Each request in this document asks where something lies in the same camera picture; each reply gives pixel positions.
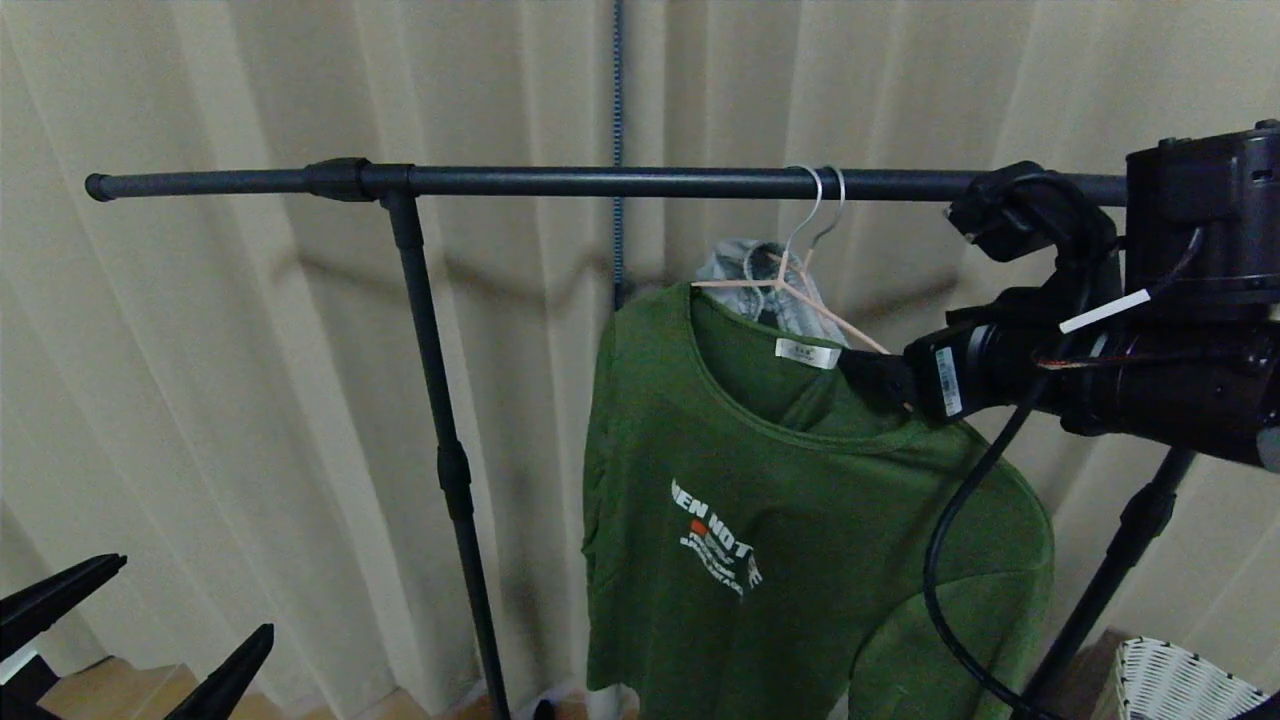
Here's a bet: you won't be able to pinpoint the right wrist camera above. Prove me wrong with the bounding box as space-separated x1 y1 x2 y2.
945 160 1123 326

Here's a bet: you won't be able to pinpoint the pale grey shorts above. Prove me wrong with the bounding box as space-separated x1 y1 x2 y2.
693 238 851 346

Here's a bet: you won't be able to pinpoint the black clothes rack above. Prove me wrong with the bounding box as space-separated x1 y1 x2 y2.
85 157 1201 720

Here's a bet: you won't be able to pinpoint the grey beaded curtain cord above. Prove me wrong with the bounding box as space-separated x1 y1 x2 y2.
608 0 631 311

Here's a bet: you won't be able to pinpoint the white laundry basket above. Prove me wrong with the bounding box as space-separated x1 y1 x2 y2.
1110 638 1271 720

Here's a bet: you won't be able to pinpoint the beige curtain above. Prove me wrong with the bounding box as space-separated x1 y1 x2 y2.
0 0 1280 716

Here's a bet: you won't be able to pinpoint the pink clothes hanger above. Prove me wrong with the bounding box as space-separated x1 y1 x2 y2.
690 165 891 356
805 165 848 273

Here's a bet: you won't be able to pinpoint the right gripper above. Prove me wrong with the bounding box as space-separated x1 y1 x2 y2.
905 318 1280 471

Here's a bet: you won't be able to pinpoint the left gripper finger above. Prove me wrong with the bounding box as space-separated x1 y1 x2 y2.
165 623 276 720
0 553 128 663

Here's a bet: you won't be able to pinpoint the green garment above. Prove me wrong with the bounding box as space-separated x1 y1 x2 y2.
583 283 1056 720

